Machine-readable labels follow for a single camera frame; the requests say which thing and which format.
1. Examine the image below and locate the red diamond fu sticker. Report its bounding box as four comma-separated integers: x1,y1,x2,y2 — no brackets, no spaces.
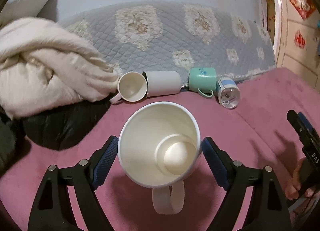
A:
290,0,316,20

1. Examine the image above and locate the mint green mug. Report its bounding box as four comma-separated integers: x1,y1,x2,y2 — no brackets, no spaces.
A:
188,67,217,99

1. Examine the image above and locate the white cylindrical cup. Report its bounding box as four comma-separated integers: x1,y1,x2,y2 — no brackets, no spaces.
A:
142,71,182,98

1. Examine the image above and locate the cream white mug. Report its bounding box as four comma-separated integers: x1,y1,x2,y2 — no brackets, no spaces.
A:
110,72,148,104

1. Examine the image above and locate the cream panelled door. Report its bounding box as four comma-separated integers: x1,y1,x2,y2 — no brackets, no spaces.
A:
274,0,319,91

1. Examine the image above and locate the pink plush blanket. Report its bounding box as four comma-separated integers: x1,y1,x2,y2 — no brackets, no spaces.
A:
1,68,319,230

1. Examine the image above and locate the cream folded quilt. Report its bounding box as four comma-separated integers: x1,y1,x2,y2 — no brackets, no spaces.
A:
1,17,119,119

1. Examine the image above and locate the white pillow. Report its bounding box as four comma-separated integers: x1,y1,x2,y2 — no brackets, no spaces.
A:
1,0,49,27

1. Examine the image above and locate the person's right hand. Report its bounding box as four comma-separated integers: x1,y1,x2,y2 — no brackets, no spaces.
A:
285,157,306,201

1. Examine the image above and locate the pink and white mug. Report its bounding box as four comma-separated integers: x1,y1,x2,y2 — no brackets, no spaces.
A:
118,101,201,215

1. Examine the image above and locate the blue quilted floral bedspread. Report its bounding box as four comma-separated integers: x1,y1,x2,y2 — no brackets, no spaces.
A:
60,1,276,87

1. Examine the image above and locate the red round paper cutting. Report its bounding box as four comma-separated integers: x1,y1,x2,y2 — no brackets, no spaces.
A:
294,30,306,49

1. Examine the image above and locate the blue and white cup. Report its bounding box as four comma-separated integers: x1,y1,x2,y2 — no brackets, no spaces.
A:
216,77,241,109

